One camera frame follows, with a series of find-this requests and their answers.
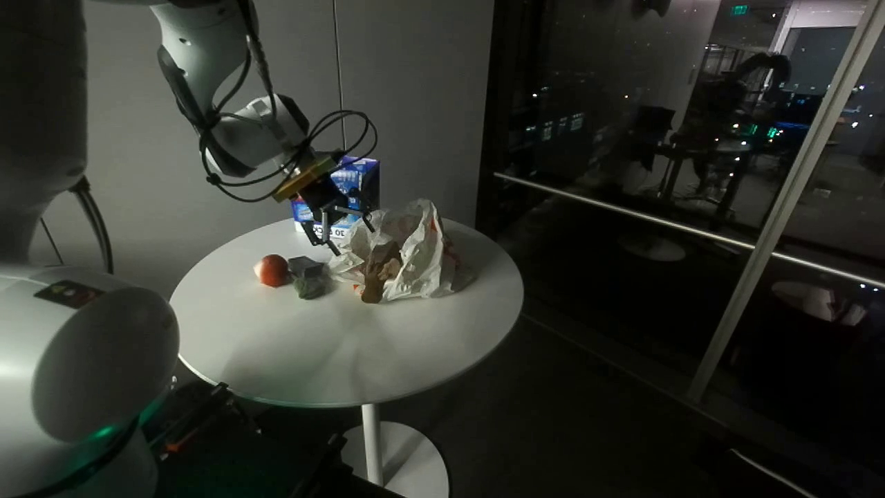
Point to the red plush tomato toy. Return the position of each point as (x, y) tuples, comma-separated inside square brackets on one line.
[(272, 272)]

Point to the blue snack pack box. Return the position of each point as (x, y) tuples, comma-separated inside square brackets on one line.
[(363, 174)]

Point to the gold wrist camera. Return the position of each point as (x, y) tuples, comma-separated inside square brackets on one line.
[(309, 174)]

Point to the white plastic bag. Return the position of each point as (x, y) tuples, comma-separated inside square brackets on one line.
[(431, 257)]

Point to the round white table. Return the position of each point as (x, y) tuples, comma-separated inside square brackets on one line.
[(339, 351)]

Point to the brown plush toy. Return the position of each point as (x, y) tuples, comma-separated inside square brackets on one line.
[(381, 267)]

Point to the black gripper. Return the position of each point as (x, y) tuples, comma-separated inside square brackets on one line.
[(327, 203)]

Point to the white window frame post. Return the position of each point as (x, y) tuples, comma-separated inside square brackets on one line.
[(861, 44)]

